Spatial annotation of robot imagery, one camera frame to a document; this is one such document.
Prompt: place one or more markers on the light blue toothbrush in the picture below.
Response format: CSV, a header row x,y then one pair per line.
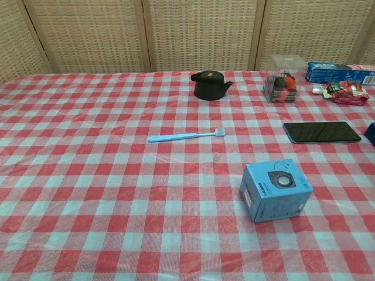
x,y
178,136

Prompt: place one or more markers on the woven rattan screen panel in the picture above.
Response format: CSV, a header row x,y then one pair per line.
x,y
202,35
369,49
88,35
316,32
14,44

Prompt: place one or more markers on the blue cookie box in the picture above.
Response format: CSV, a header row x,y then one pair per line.
x,y
337,74

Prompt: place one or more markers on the red drink pouch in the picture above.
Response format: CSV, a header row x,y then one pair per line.
x,y
347,93

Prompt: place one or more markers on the dark blue long box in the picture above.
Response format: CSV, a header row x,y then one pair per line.
x,y
371,133

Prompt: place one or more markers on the black smartphone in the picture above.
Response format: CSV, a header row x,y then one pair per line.
x,y
320,131

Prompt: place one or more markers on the black teapot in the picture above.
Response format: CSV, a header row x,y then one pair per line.
x,y
208,87

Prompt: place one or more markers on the clear plastic snack package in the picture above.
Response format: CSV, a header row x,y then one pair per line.
x,y
282,85

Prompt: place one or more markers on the small blue speaker box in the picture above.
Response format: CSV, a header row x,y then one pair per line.
x,y
281,199

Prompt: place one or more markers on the red white checkered tablecloth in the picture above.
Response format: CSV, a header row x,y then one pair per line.
x,y
117,205

